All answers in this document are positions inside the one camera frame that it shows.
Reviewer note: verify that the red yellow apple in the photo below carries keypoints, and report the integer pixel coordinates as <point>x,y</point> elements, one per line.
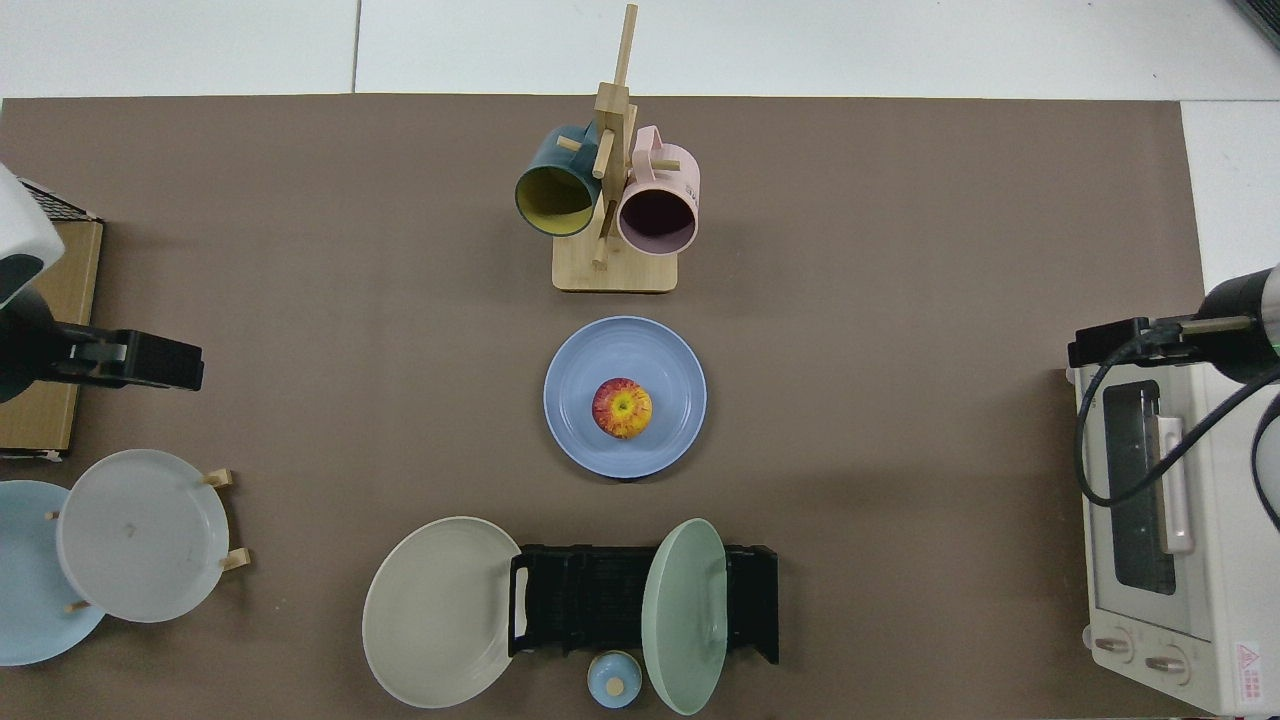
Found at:
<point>622,408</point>

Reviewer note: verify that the grey plate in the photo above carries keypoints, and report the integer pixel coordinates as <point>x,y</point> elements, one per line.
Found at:
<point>140,535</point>

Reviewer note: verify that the wooden plate rack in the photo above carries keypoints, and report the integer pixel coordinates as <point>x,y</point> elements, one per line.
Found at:
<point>238,558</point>

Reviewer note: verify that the light blue plate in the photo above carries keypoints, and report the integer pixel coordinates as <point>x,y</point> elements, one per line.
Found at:
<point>30,590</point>

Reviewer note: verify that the beige plate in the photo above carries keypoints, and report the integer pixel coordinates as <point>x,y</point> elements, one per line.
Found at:
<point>440,615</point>

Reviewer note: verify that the black dish rack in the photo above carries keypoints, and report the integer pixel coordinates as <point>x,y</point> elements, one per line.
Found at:
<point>590,600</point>

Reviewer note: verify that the pale green plate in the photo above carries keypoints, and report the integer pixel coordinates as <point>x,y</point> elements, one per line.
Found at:
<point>685,620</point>

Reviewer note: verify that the pale toaster oven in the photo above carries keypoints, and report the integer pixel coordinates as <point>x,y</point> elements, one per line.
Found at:
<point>1230,560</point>

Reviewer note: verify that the brown table cloth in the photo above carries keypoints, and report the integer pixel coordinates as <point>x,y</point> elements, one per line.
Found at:
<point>850,200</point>

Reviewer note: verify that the dark grey flat object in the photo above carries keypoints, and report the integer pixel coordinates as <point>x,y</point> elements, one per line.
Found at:
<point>1265,15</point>

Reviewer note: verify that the dark teal cup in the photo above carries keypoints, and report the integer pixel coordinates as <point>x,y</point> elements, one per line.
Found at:
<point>555,195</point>

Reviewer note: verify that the wooden cup stand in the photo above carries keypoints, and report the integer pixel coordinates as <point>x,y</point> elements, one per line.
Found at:
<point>615,275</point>

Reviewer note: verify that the pink cup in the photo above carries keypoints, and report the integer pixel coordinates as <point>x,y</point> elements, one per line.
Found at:
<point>660,215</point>

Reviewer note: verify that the small blue round thing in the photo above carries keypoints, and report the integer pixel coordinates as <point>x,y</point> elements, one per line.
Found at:
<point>613,680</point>

